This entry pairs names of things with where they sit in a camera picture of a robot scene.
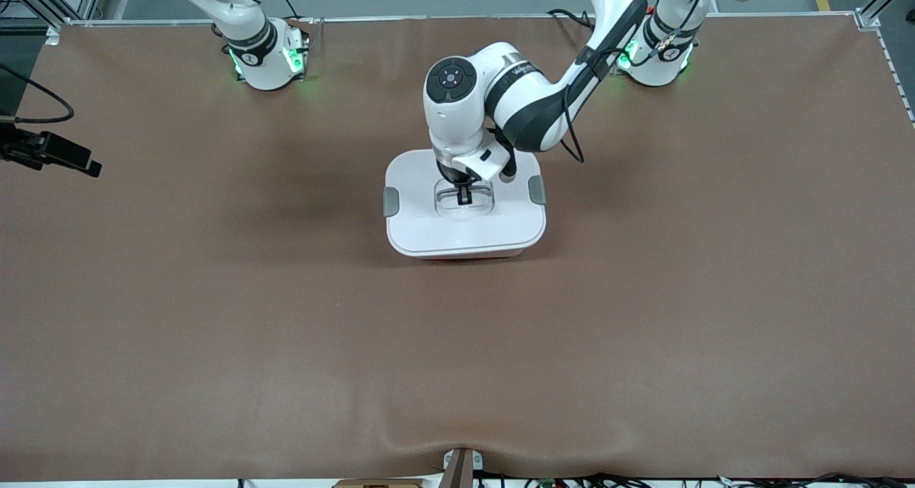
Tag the pink plastic storage box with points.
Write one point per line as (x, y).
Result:
(468, 257)

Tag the brown table mat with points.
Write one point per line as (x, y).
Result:
(457, 374)

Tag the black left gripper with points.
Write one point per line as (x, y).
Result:
(460, 184)

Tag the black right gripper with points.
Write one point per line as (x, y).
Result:
(34, 149)

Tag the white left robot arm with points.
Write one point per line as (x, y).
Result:
(529, 102)

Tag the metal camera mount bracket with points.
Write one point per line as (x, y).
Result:
(461, 466)

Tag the white box lid grey latches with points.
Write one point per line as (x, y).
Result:
(429, 223)

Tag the brown cardboard piece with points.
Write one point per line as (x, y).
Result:
(379, 484)

